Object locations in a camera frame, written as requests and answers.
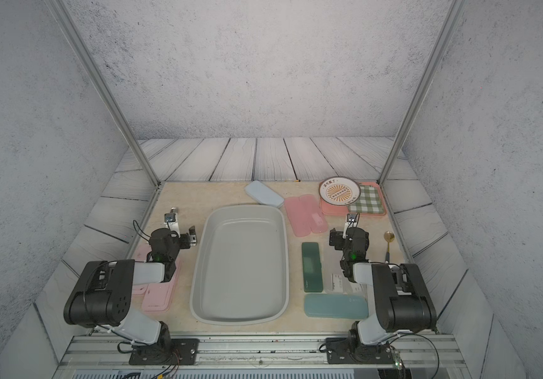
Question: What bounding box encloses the pink pencil case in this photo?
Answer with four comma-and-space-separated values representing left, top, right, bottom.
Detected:
299, 194, 328, 234
142, 260, 181, 314
284, 197, 312, 238

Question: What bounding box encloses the dark green pencil case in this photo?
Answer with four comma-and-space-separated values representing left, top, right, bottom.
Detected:
301, 242, 323, 293

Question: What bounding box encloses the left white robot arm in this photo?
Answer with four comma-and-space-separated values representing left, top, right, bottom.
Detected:
63, 222, 199, 366

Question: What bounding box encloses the clear translucent pencil case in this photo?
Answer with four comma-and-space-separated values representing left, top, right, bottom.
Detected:
323, 273, 365, 296

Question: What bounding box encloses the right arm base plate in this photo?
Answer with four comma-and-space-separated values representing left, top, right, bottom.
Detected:
318, 338, 395, 365

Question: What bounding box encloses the pink tray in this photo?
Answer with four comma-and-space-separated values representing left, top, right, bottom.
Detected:
320, 182, 387, 216

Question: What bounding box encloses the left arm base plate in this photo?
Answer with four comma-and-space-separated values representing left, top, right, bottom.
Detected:
129, 338, 200, 366

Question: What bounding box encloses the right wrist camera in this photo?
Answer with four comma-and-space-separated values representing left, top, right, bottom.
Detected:
342, 213, 360, 238

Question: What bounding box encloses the light blue pencil case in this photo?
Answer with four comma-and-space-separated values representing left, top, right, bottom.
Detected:
244, 181, 284, 208

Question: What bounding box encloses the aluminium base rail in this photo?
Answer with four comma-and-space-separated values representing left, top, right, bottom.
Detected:
54, 333, 471, 378

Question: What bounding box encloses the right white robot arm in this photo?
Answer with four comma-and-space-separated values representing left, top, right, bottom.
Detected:
329, 227, 437, 363

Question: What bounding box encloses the green checkered cloth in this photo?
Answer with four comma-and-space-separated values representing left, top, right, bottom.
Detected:
348, 185, 386, 216

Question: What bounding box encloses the teal pencil case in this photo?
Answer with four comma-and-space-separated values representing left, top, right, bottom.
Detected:
304, 294, 369, 320

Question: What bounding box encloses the gold spoon dark handle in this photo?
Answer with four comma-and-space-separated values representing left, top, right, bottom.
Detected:
383, 231, 395, 264

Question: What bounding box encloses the grey plastic storage box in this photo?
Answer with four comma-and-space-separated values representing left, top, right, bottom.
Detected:
190, 205, 290, 326

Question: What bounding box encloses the right aluminium frame post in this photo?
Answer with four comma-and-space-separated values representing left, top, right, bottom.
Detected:
377, 0, 467, 186

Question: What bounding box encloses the left aluminium frame post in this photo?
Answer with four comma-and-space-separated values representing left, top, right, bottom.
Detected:
45, 0, 161, 189

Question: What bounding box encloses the round patterned plate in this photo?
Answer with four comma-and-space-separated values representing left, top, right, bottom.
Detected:
319, 176, 361, 206

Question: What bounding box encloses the aluminium frame post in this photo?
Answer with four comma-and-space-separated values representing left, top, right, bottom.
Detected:
377, 0, 467, 186
45, 0, 161, 189

